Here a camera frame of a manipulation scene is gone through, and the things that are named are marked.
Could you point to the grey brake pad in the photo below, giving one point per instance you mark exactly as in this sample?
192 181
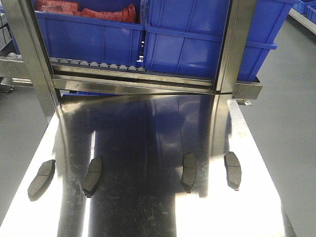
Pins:
42 180
233 170
93 177
190 171

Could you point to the right blue plastic bin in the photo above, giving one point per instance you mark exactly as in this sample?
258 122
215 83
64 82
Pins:
185 36

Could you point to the blue plastic bin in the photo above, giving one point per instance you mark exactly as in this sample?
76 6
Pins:
185 36
91 39

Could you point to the red plastic bag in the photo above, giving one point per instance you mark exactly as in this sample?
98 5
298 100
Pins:
127 14

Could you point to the left blue plastic bin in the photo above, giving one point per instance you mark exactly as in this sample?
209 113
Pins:
91 39

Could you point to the steel roller rack frame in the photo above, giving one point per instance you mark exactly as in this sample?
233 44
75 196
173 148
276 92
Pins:
36 70

